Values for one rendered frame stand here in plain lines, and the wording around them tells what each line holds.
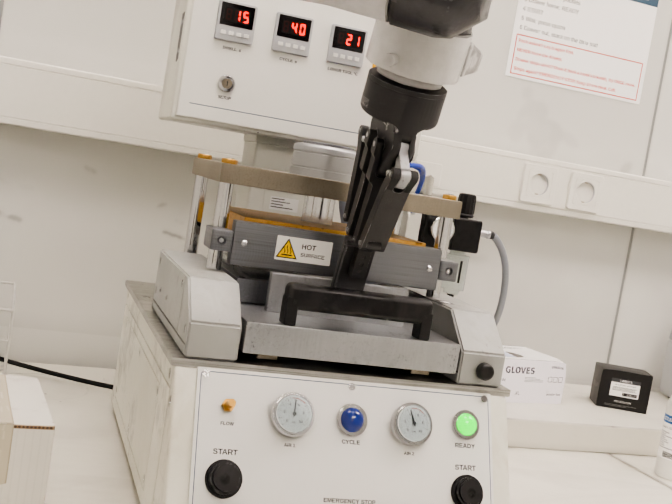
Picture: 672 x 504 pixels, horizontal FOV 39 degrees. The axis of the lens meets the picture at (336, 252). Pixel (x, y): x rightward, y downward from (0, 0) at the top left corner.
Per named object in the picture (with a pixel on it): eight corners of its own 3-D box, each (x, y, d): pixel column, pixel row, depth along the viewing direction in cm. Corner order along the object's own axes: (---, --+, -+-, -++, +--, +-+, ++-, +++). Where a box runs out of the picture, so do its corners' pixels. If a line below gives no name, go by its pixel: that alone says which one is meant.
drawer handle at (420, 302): (278, 321, 91) (284, 280, 91) (421, 337, 96) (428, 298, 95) (283, 325, 89) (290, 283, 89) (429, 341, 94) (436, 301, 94)
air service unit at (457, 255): (378, 289, 129) (396, 181, 128) (474, 301, 134) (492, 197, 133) (391, 296, 124) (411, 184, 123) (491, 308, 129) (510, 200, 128)
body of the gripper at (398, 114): (360, 57, 90) (335, 147, 94) (383, 83, 83) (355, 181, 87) (432, 72, 93) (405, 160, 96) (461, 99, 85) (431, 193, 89)
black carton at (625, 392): (588, 398, 172) (595, 360, 172) (638, 406, 172) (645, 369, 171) (595, 405, 166) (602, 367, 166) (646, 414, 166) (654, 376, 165)
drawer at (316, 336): (191, 304, 116) (200, 241, 116) (359, 324, 123) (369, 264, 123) (240, 361, 88) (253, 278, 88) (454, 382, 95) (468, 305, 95)
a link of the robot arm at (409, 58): (393, 21, 81) (376, 83, 83) (524, 51, 84) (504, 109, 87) (358, -10, 91) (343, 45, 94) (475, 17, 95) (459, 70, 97)
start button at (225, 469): (205, 494, 84) (207, 462, 85) (236, 496, 85) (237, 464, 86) (209, 493, 83) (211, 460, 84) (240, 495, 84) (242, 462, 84)
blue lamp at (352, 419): (336, 433, 90) (337, 407, 91) (360, 434, 91) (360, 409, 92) (343, 430, 88) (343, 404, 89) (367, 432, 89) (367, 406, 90)
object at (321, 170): (175, 227, 120) (190, 124, 119) (401, 258, 129) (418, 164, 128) (208, 251, 97) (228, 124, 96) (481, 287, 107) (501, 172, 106)
